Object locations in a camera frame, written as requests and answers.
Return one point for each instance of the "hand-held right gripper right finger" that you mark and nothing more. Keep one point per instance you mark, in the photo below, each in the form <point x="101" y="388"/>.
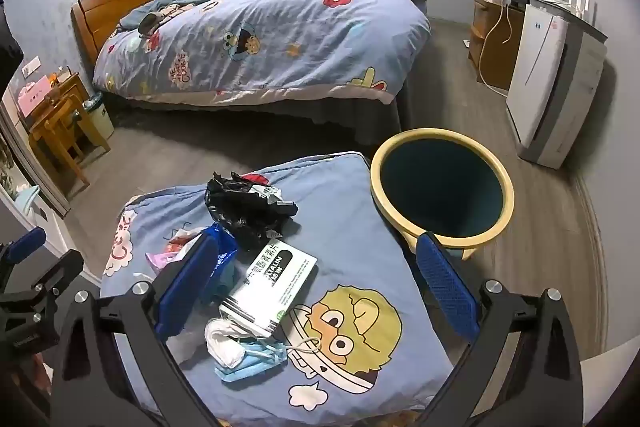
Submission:
<point x="445" y="287"/>

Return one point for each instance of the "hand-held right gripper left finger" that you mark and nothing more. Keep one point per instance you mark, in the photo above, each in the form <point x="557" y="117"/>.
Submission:
<point x="185" y="287"/>

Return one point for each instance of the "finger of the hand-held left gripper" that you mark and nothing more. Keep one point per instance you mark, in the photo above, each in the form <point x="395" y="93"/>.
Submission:
<point x="55" y="274"/>
<point x="26" y="244"/>

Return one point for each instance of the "pink wrapper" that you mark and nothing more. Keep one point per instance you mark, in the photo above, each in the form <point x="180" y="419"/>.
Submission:
<point x="165" y="257"/>

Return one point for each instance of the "blue plastic packet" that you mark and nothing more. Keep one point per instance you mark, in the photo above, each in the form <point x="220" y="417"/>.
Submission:
<point x="225" y="257"/>

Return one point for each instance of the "white medicine box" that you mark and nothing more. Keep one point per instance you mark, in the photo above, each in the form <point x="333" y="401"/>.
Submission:
<point x="270" y="282"/>

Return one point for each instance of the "black plastic bag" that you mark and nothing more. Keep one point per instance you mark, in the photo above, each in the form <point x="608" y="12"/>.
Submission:
<point x="240" y="212"/>

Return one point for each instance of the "blue bin with yellow rim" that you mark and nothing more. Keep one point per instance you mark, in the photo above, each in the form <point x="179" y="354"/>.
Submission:
<point x="440" y="187"/>

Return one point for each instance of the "blue face mask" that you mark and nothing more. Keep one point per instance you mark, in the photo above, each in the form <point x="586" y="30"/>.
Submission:
<point x="255" y="364"/>

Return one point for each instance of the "cartoon printed pillow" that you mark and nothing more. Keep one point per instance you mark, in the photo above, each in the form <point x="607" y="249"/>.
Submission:
<point x="350" y="227"/>

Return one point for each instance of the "wooden chair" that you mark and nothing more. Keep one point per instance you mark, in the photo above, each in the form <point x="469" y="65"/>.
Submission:
<point x="55" y="132"/>

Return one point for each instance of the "small white bin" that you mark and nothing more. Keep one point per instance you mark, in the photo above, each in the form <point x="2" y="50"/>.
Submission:
<point x="100" y="119"/>

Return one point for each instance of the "pink box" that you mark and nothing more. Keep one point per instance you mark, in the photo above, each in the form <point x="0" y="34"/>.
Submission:
<point x="35" y="97"/>

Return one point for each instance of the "wooden nightstand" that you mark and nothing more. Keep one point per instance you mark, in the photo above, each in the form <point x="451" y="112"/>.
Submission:
<point x="70" y="87"/>

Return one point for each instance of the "white panel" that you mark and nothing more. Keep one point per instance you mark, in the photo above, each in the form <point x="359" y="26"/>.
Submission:
<point x="600" y="377"/>

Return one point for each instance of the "dark cloth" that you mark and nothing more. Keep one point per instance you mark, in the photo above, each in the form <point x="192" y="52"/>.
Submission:
<point x="10" y="42"/>

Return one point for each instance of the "white air purifier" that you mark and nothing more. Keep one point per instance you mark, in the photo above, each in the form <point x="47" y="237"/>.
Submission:
<point x="540" y="77"/>

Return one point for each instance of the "wooden cabinet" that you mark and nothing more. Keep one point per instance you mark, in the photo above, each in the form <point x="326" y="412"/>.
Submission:
<point x="495" y="52"/>

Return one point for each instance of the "small brown object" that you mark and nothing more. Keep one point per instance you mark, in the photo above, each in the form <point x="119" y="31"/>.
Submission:
<point x="148" y="24"/>

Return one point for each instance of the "cartoon printed duvet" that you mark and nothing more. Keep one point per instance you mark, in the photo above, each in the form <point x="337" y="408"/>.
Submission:
<point x="300" y="27"/>

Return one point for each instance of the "wall socket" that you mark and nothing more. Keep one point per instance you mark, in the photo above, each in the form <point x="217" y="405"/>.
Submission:
<point x="31" y="66"/>

